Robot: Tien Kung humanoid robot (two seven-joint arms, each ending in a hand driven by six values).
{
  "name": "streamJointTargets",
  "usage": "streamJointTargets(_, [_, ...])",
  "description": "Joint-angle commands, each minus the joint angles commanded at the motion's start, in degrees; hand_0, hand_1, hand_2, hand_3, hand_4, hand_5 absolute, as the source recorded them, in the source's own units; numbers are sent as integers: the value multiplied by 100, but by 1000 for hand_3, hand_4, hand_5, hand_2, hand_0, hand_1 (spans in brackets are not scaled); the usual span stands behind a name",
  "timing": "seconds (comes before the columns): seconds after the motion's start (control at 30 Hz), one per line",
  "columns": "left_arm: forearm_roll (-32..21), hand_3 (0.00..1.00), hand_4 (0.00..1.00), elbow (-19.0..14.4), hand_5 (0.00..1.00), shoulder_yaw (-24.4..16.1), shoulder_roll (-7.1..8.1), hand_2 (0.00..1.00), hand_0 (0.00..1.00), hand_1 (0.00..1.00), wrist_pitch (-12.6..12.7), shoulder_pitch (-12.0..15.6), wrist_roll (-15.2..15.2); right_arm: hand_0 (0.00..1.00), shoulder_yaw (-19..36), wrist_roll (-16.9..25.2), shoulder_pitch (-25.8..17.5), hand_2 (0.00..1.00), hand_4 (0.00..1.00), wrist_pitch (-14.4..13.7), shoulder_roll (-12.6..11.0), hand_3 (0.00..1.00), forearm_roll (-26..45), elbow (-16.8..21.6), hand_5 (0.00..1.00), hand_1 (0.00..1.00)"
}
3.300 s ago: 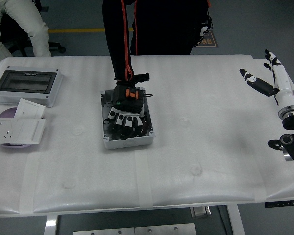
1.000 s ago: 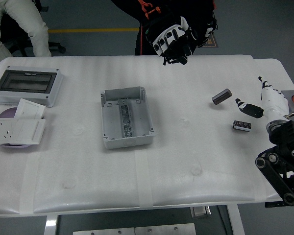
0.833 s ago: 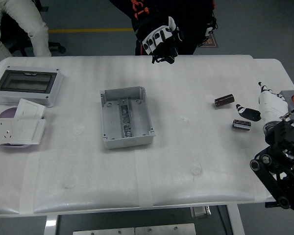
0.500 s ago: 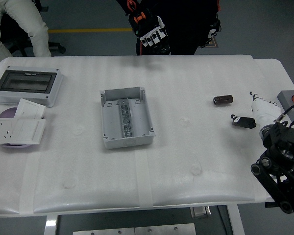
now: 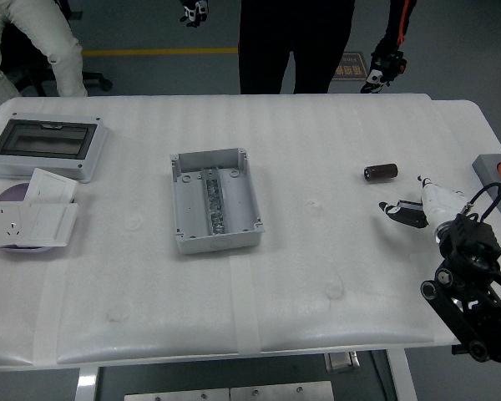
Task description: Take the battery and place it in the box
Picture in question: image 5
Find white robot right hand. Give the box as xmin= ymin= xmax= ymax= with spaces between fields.
xmin=377 ymin=175 xmax=465 ymax=231

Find person's right hand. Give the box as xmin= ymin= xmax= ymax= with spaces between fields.
xmin=180 ymin=0 xmax=210 ymax=29

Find open grey junction box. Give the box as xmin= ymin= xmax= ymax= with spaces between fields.
xmin=169 ymin=146 xmax=266 ymax=256

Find person in white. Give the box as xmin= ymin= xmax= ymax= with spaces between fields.
xmin=0 ymin=0 xmax=89 ymax=110

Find white foam mat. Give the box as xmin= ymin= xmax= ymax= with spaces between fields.
xmin=0 ymin=94 xmax=501 ymax=371

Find white wall switch panel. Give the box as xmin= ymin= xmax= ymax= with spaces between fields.
xmin=23 ymin=167 xmax=79 ymax=206
xmin=24 ymin=202 xmax=80 ymax=247

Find grey block base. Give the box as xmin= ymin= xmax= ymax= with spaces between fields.
xmin=471 ymin=153 xmax=501 ymax=220

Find grey distribution box dark window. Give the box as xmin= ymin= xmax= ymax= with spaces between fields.
xmin=0 ymin=111 xmax=109 ymax=185

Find black office chair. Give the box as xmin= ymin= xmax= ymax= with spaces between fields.
xmin=0 ymin=0 xmax=114 ymax=98

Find person in black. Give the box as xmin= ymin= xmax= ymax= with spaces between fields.
xmin=237 ymin=0 xmax=356 ymax=95

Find person's left hand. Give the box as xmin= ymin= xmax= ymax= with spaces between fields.
xmin=360 ymin=48 xmax=408 ymax=95

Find black cylindrical battery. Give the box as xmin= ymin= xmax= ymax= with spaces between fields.
xmin=363 ymin=163 xmax=400 ymax=184

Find grey metal bracket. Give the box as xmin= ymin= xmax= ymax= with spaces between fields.
xmin=323 ymin=352 xmax=361 ymax=373

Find white wall socket panel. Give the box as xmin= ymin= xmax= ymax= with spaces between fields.
xmin=0 ymin=202 xmax=31 ymax=251

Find metal mounting rail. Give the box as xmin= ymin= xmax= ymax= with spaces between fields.
xmin=200 ymin=166 xmax=230 ymax=236

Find white table leg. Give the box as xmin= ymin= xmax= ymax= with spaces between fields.
xmin=385 ymin=348 xmax=419 ymax=401
xmin=73 ymin=365 xmax=100 ymax=401

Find purple round plate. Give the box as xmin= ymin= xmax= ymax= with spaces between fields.
xmin=0 ymin=182 xmax=58 ymax=255

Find brown floor sign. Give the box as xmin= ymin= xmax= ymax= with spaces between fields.
xmin=330 ymin=51 xmax=368 ymax=81

